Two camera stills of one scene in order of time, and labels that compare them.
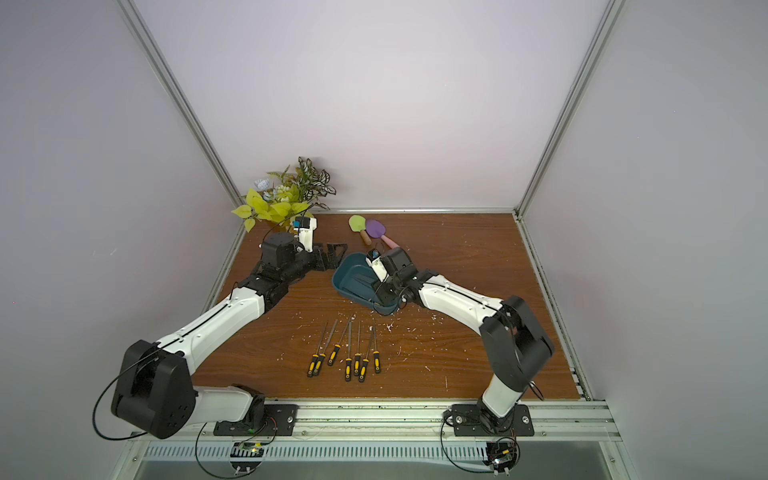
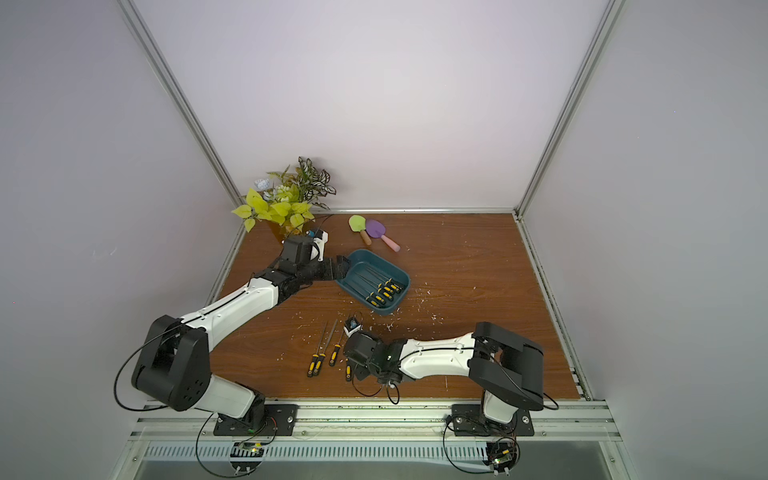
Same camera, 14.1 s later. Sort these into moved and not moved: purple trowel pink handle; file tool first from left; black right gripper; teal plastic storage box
Moved: black right gripper
Not moved: purple trowel pink handle; file tool first from left; teal plastic storage box
